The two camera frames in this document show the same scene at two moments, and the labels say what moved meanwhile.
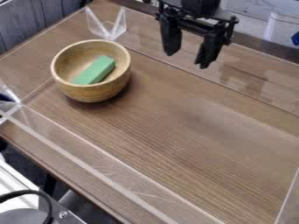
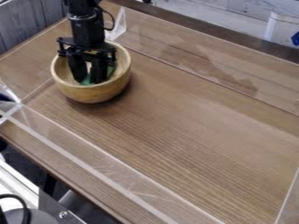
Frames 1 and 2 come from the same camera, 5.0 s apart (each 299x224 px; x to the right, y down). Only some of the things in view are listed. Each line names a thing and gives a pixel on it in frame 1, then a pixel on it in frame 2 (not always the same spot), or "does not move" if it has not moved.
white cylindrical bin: (281, 28) does not move
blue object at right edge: (294, 38) does not move
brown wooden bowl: (74, 57) does not move
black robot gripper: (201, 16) → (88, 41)
